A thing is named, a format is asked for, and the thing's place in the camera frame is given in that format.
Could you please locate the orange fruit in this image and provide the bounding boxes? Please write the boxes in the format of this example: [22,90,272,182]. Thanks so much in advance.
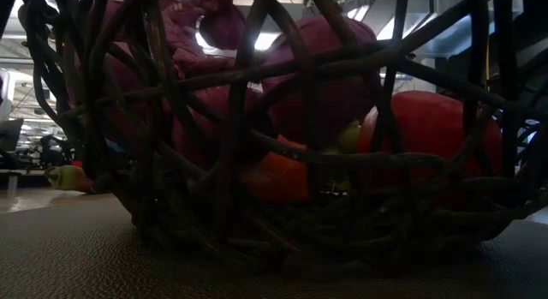
[240,135,313,202]

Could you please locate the yellow-red fruit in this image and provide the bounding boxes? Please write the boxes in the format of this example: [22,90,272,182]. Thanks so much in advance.
[44,164,94,194]

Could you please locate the dark woven wicker basket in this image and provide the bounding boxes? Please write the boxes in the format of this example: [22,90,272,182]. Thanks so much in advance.
[16,0,548,270]

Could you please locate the purple plush fruit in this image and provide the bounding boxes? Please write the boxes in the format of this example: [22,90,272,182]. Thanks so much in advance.
[100,0,378,171]

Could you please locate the red apple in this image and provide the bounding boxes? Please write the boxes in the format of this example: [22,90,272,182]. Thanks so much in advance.
[355,90,505,210]

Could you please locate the round grey placemat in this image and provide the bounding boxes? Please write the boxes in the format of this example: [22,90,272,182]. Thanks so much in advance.
[0,194,548,299]

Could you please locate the grey monitor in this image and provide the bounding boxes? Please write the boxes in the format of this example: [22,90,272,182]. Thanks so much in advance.
[0,117,25,152]

